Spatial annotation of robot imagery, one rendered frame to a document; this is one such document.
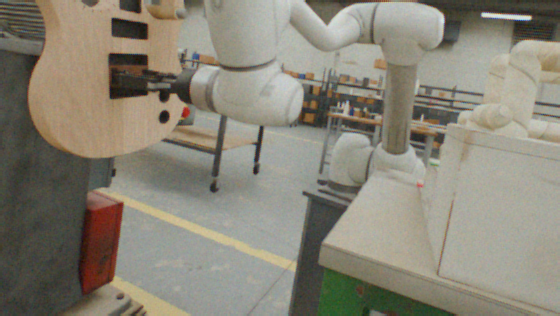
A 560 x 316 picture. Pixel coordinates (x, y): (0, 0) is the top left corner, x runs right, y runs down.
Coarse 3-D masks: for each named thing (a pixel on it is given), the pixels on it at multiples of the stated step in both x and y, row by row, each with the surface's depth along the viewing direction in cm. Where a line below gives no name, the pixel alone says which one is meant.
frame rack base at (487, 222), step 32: (448, 128) 45; (448, 160) 40; (480, 160) 32; (512, 160) 31; (544, 160) 30; (448, 192) 36; (480, 192) 32; (512, 192) 31; (544, 192) 30; (448, 224) 33; (480, 224) 32; (512, 224) 31; (544, 224) 30; (448, 256) 33; (480, 256) 32; (512, 256) 31; (544, 256) 30; (480, 288) 32; (512, 288) 31; (544, 288) 30
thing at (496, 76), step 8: (496, 64) 40; (504, 64) 40; (488, 72) 42; (496, 72) 40; (504, 72) 40; (488, 80) 41; (496, 80) 40; (504, 80) 40; (488, 88) 41; (496, 88) 40; (488, 96) 41; (496, 96) 40; (488, 104) 41; (480, 128) 41
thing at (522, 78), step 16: (512, 64) 33; (528, 64) 32; (512, 80) 33; (528, 80) 32; (512, 96) 32; (528, 96) 32; (512, 112) 32; (528, 112) 32; (512, 128) 32; (528, 128) 32
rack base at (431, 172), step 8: (432, 160) 59; (432, 168) 53; (424, 176) 62; (432, 176) 52; (424, 184) 60; (432, 184) 50; (424, 192) 58; (432, 192) 48; (424, 200) 56; (424, 208) 54; (424, 216) 52
